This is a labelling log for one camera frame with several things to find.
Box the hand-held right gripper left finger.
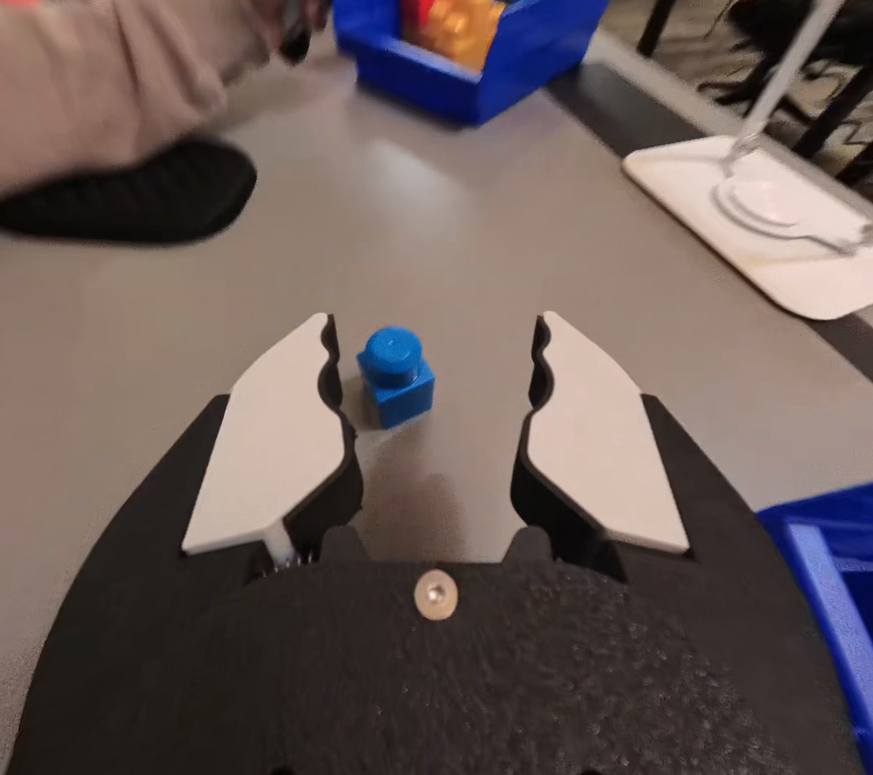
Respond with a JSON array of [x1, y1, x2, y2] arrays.
[[181, 311, 365, 570]]

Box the pile of mega blocks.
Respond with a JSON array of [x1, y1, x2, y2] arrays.
[[399, 0, 536, 72]]

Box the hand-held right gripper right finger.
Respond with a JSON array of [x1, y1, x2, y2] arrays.
[[510, 310, 691, 566]]

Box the white document stand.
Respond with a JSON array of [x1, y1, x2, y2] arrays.
[[621, 0, 873, 320]]

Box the black office chair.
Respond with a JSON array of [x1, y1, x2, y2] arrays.
[[696, 0, 819, 108]]

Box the person's left forearm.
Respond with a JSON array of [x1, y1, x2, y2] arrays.
[[0, 0, 274, 196]]

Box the blue one-stud mega block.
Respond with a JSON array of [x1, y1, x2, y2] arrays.
[[356, 326, 436, 430]]

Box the black mesh pad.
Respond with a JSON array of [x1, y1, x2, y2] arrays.
[[0, 137, 259, 244]]

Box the blue storage bin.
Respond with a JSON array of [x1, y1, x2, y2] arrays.
[[757, 482, 873, 749], [332, 0, 627, 127]]

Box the dark desk cable flap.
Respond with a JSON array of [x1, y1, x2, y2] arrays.
[[546, 60, 724, 159]]

